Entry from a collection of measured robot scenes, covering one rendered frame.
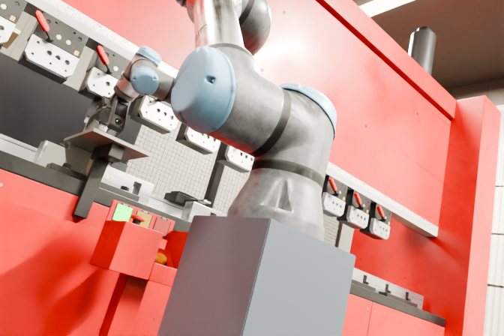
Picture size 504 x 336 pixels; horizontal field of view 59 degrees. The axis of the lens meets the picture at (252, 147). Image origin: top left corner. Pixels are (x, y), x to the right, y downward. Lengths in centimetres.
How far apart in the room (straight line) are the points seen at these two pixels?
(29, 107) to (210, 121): 150
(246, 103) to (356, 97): 184
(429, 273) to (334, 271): 235
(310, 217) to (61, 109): 159
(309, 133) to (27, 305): 96
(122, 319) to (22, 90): 115
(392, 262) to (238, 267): 258
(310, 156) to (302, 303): 21
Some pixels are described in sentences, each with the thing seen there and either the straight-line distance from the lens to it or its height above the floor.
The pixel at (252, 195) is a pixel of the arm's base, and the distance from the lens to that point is 64.
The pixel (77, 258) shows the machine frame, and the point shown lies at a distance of 140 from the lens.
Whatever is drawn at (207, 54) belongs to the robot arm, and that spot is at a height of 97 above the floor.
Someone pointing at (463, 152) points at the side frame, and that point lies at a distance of 314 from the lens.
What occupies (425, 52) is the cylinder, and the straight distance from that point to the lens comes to 330.
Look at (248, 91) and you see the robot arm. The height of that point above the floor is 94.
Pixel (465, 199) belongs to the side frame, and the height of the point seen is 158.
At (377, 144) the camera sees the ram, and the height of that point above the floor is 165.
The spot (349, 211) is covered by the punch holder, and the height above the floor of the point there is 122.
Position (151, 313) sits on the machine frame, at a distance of 152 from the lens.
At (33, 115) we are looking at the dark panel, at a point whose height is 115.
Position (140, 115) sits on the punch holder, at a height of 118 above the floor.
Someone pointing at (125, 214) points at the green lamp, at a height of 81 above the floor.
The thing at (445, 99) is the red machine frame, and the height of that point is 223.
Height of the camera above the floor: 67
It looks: 19 degrees up
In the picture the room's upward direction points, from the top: 16 degrees clockwise
